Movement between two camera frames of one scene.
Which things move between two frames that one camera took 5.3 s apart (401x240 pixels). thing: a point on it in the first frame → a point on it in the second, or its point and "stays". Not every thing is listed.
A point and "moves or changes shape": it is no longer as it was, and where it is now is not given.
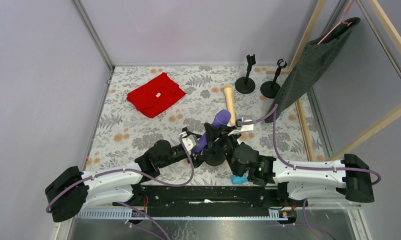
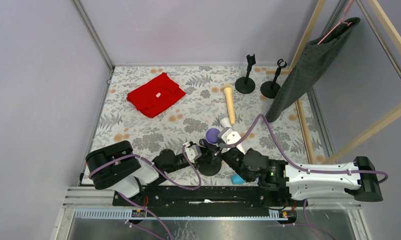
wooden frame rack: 386,121 stays
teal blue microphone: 236,180 stays
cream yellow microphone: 229,93 stays
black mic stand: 214,156 moves or changes shape
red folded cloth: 156,95 stays
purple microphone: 222,118 moves or changes shape
